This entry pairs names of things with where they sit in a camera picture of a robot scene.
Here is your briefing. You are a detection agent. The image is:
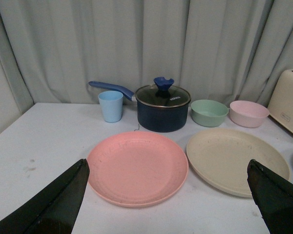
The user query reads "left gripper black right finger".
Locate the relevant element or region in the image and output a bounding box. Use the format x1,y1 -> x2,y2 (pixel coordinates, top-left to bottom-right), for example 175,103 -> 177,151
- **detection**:
247,159 -> 293,234

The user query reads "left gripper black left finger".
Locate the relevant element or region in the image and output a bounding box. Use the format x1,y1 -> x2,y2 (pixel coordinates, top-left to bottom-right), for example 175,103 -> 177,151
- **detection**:
0,159 -> 90,234

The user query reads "cream plate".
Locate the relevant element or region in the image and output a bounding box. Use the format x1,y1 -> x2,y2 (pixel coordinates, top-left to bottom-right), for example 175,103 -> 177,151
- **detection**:
187,128 -> 291,198

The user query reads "pink plate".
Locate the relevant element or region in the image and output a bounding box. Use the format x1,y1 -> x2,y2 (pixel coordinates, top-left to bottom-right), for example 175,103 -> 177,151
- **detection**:
87,132 -> 188,208

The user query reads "pink bowl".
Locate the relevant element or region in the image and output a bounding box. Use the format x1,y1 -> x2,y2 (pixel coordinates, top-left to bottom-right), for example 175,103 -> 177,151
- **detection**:
230,100 -> 270,128

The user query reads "cream toaster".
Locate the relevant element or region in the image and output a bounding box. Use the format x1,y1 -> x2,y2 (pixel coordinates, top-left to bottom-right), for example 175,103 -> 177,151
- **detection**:
268,70 -> 293,134

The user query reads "green bowl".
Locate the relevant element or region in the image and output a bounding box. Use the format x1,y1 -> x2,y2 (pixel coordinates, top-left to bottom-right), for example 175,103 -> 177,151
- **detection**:
190,99 -> 229,127

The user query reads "light blue cup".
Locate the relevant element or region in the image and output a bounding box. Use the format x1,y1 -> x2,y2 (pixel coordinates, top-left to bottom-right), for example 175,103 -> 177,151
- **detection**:
98,91 -> 123,123

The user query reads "dark blue saucepan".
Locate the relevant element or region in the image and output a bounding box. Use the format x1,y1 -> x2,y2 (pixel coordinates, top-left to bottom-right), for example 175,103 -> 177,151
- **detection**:
88,81 -> 190,133

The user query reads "glass lid with blue knob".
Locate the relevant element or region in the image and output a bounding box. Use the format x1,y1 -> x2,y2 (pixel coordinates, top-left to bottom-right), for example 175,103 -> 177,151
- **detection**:
135,77 -> 191,108

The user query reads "grey curtain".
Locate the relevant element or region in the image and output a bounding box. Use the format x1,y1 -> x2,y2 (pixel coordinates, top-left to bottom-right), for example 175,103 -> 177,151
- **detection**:
0,0 -> 293,133

